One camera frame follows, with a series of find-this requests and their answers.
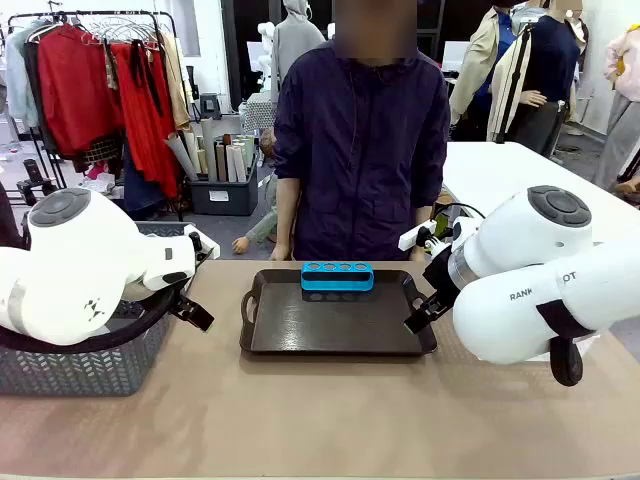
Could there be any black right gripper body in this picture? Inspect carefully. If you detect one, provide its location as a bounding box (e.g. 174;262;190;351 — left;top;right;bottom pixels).
421;244;459;302

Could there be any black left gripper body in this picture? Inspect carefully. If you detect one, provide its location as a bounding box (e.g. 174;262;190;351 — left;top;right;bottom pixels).
167;279;202;314

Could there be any person's right forearm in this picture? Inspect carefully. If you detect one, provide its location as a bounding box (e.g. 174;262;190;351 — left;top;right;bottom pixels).
269;176;302;262

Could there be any small grey plastic basket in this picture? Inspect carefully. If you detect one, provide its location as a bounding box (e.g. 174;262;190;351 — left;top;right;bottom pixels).
133;220;194;237

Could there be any dark brown serving tray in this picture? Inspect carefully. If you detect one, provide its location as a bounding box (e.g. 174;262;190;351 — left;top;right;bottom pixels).
239;268;439;357

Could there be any blue test tube rack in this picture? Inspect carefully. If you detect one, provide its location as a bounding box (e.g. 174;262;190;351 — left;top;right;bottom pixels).
300;261;376;293

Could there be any mannequin lying on floor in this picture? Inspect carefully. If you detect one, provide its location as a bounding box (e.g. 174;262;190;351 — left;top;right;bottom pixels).
231;127;279;255

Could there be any grey storage bin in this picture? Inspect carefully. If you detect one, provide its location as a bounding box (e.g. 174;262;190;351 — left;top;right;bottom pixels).
188;153;260;218

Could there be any white background table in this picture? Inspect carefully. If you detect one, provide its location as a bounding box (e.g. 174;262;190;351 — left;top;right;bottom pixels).
441;140;640;246

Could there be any large grey plastic basket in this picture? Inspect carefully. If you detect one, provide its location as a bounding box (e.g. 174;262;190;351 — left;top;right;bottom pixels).
0;298;175;398

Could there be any grey paper roll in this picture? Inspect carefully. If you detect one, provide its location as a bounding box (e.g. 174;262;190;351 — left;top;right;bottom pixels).
164;131;200;182

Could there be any white paper roll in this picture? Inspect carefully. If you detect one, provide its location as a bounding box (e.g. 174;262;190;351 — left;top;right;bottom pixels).
225;143;240;184

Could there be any person in purple jacket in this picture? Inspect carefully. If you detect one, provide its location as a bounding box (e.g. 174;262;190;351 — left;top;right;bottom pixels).
272;0;452;262

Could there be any red long dress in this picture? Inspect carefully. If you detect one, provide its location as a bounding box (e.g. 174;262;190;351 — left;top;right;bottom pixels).
109;42;182;200

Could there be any black step stool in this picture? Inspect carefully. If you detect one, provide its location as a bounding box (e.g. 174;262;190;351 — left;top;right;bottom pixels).
199;92;222;119

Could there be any mannequin in beige coat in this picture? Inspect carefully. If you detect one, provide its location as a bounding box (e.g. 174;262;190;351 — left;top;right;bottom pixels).
448;3;522;143

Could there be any beige garment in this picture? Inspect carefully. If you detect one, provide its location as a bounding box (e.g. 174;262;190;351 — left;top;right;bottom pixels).
159;31;194;132

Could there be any red shirt garment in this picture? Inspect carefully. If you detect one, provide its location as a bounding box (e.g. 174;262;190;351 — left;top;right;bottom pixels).
36;23;125;157

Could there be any black metal clothes rack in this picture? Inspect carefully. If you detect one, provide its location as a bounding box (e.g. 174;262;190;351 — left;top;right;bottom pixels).
6;9;185;222

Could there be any mannequin in navy sweater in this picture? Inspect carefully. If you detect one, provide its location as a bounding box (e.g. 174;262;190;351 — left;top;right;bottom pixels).
503;8;584;157

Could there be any mannequin in pink top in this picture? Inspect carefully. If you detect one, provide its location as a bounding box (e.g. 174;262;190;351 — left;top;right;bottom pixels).
593;23;640;192

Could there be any mannequin in grey hoodie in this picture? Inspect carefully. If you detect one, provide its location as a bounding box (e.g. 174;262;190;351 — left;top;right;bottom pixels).
271;0;327;104

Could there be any light blue garment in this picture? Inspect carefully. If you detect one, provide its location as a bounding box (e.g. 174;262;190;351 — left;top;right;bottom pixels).
3;18;42;130

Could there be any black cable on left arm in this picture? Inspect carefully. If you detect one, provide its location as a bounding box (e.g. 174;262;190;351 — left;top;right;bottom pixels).
0;284;182;355

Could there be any black strap on right arm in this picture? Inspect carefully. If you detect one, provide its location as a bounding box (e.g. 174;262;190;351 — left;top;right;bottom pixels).
535;298;597;387

